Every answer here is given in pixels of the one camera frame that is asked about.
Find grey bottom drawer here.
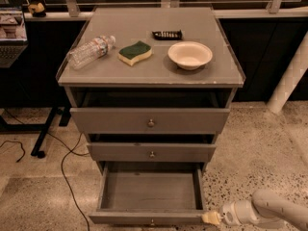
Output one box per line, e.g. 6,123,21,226
90,162,207,226

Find open laptop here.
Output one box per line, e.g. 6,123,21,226
0,6,28,68

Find black floor cable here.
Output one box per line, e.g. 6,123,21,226
3,109,91,231

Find grey top drawer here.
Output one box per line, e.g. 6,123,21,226
69,91,231,135

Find yellow black object on ledge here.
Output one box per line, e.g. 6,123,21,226
28,2,46,17

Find grey middle drawer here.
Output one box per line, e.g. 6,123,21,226
88,134,216,163

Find white diagonal pillar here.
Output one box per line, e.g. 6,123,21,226
267,33,308,114

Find black desk frame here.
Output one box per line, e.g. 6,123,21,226
0,107,71,158

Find grey drawer cabinet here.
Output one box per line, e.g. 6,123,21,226
55,5,247,175

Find green yellow sponge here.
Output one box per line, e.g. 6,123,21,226
118,40,152,66

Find short black cable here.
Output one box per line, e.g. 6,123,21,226
0,140,26,164

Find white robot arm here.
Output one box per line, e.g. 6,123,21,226
201,190,308,231

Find white bowl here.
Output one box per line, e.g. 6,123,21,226
167,41,213,70

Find clear plastic water bottle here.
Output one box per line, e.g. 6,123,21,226
67,36,116,70

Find grey drawer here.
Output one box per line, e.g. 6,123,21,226
69,91,231,135
88,134,216,163
90,162,207,226

